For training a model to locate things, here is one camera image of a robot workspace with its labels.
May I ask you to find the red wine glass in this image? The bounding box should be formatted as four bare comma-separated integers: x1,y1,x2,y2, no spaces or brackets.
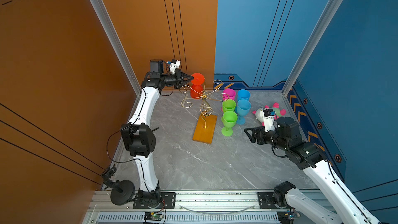
190,73,205,100

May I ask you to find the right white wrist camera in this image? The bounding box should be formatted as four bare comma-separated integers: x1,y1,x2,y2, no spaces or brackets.
262,108,275,132

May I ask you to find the right circuit board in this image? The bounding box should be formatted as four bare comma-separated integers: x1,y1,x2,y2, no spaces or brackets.
277,212,301,224

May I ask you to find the green wine glass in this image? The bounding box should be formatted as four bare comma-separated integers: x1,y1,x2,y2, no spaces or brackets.
222,99,236,113
221,111,238,136

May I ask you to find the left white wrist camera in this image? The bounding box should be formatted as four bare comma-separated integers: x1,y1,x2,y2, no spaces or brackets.
166,59,181,74

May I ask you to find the left circuit board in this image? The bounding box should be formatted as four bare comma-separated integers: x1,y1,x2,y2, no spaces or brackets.
143,212,164,224

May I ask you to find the aluminium front rail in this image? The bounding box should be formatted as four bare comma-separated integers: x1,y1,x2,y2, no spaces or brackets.
82,189,352,224

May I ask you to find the pink wine glass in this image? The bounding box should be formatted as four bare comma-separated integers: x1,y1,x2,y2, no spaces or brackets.
222,88,236,101

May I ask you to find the light blue wine glass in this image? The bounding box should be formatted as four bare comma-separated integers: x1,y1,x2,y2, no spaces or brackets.
236,99,251,125

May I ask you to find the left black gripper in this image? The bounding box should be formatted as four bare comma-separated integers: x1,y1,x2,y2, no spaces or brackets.
160,71,193,90

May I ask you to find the circuit board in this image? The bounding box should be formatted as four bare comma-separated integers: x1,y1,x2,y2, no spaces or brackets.
143,212,164,224
277,212,301,224

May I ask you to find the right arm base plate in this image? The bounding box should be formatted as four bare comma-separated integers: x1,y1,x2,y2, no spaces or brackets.
257,191,279,209

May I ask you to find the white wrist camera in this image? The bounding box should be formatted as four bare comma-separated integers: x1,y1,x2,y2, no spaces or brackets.
262,108,275,132
166,59,181,74

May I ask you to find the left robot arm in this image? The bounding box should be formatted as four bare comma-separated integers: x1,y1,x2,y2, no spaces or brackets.
120,59,193,208

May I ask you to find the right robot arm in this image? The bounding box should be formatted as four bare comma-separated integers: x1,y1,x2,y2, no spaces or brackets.
244,117,380,224

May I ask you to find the white pink plush toy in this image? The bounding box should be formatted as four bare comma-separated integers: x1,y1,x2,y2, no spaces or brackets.
252,102,287,123

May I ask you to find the wooden rack base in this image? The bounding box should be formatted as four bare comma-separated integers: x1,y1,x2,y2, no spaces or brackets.
193,115,217,144

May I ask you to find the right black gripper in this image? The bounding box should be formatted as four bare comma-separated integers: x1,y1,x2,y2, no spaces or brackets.
244,124,289,152

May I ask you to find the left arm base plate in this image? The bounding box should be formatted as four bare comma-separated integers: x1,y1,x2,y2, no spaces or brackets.
133,192,176,210

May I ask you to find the gold wire glass rack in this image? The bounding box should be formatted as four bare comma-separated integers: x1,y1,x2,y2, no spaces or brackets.
179,79,224,116

